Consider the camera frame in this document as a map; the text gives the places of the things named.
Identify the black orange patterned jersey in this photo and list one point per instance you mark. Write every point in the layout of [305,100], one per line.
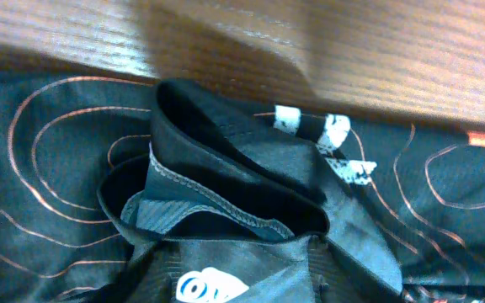
[115,191]

